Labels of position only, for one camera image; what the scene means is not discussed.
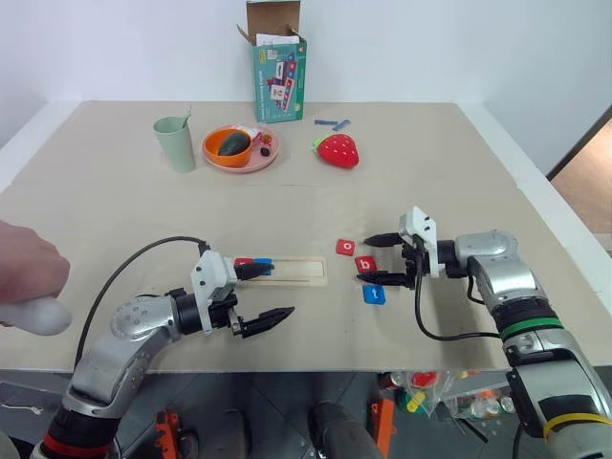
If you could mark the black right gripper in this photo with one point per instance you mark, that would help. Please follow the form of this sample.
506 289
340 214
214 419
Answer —
411 268

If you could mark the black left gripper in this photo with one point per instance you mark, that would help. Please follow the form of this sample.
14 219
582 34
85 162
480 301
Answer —
222 313

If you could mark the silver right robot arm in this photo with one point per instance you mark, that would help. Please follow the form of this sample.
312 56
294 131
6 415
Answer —
507 282

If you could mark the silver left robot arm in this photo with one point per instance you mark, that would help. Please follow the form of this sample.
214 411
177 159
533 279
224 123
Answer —
136 327

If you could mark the red letter block b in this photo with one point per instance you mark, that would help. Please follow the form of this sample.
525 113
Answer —
365 264

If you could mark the blue letter block o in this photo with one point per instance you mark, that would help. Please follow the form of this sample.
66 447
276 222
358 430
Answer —
264 261

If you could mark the blue letter block t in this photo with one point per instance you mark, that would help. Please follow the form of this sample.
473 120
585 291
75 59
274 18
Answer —
374 294

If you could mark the red letter block r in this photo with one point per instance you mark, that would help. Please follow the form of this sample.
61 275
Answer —
243 261

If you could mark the red letter block o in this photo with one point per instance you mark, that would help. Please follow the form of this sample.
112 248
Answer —
346 246

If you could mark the long wooden letter tray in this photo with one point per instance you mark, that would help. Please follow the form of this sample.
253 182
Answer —
296 273

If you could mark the person's bare hand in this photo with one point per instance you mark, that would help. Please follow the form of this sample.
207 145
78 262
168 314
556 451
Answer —
26 263

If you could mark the red toy strawberry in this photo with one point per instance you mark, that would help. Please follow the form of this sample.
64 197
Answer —
339 150

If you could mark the clear bag of toys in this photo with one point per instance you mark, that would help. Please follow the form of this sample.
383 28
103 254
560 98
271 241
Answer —
430 387

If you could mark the pink plate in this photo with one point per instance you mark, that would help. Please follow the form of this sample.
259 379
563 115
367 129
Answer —
268 158

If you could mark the orange bowl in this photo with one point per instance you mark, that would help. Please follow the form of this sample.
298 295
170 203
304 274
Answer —
212 150

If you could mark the dark green avocado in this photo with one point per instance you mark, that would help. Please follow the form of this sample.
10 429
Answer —
234 145

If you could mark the dark rounded shape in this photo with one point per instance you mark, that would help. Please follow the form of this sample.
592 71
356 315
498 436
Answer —
342 430

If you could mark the small red toy piece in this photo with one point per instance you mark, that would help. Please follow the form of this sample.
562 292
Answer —
264 138

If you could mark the pale green cup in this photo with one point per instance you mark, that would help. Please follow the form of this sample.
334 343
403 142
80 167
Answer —
176 148

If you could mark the green cardboard game box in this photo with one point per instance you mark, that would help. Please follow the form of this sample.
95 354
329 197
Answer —
279 83

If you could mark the brown wooden door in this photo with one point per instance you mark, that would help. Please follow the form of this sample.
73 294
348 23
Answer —
585 181

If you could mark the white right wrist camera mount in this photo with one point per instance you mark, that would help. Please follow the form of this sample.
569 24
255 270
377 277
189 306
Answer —
421 225

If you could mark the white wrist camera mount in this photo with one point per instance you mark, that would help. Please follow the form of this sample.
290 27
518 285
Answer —
210 272
421 225

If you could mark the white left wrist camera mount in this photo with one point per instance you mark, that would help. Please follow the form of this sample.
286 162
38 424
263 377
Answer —
210 272

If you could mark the orange metal bracket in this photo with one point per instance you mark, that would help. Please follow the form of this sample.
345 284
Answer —
382 425
166 428

